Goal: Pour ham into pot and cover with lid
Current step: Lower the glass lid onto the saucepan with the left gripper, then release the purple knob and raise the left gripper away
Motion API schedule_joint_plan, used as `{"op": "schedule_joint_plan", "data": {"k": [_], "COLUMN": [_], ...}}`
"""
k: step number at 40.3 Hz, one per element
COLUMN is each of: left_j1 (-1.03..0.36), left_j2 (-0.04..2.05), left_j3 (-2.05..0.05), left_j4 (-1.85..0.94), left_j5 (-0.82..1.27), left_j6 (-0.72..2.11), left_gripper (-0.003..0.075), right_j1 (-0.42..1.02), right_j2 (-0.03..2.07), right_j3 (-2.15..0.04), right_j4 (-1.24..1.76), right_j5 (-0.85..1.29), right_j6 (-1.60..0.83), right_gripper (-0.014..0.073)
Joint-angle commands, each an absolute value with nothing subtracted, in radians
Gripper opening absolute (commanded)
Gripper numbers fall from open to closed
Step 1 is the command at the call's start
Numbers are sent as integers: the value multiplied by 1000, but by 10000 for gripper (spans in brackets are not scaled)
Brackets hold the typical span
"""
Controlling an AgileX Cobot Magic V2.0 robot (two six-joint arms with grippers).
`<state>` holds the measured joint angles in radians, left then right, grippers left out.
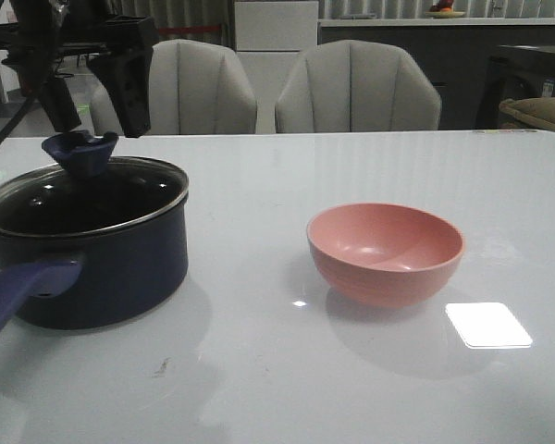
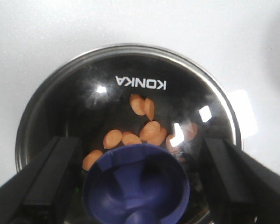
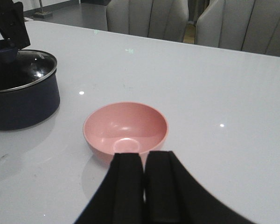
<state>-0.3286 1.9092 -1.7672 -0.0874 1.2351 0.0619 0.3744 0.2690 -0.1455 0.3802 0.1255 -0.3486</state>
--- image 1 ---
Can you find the white cabinet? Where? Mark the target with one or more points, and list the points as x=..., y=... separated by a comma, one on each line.
x=269, y=35

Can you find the dark blue saucepan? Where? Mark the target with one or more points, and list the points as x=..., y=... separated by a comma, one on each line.
x=93, y=280

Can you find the pink plastic bowl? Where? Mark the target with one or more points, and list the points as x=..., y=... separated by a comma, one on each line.
x=383, y=254

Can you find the dark kitchen counter cabinet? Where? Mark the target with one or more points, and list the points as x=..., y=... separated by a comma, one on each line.
x=452, y=52

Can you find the beige cushion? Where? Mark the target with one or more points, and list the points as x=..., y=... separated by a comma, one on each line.
x=528, y=114

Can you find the fruit plate on counter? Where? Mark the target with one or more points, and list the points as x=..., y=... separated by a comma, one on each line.
x=444, y=9

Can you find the left grey upholstered chair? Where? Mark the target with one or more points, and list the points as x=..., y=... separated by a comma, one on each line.
x=195, y=88

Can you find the grey upholstered chair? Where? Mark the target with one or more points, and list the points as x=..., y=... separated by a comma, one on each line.
x=356, y=86
x=195, y=88

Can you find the grey curtain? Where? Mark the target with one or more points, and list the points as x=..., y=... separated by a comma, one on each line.
x=209, y=21

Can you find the right grey upholstered chair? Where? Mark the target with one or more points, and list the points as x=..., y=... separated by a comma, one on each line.
x=356, y=86

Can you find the glass pot lid blue knob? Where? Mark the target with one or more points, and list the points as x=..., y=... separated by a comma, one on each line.
x=88, y=190

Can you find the dark side table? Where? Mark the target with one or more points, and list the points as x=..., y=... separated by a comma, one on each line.
x=515, y=72

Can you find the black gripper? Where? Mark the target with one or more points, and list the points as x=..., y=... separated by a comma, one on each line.
x=81, y=27

